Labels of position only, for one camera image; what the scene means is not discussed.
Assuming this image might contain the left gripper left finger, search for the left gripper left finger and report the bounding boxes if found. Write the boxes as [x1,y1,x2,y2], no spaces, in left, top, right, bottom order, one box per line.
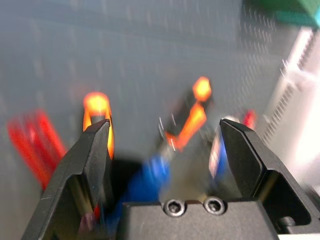
[23,118,115,240]

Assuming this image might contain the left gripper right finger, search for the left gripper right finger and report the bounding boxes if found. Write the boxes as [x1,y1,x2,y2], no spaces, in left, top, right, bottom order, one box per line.
[219,117,320,235]

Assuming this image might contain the blue tape roll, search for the blue tape roll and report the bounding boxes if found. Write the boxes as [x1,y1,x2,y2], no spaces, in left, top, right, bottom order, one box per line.
[208,124,228,186]

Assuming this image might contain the orange black needle-nose pliers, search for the orange black needle-nose pliers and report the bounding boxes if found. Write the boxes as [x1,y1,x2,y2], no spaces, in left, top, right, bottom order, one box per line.
[159,76,213,153]

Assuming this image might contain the blue handled screwdriver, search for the blue handled screwdriver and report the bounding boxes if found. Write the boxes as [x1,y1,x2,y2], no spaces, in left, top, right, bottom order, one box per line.
[107,152,173,221]

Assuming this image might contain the red tape roll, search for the red tape roll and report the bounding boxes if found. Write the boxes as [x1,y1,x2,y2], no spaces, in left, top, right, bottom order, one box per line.
[243,109,257,130]

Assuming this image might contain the orange black screwdriver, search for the orange black screwdriver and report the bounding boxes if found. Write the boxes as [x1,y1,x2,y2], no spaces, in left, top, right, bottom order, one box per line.
[82,91,116,161]

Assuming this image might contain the green box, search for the green box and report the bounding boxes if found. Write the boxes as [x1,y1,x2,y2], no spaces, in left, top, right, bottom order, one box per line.
[243,0,320,27]

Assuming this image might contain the red handled screwdriver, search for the red handled screwdriver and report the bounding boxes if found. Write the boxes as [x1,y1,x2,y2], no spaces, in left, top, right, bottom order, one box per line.
[6,108,67,191]

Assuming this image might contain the white slotted frame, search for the white slotted frame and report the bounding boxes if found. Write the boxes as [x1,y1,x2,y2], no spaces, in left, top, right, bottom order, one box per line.
[259,27,320,186]

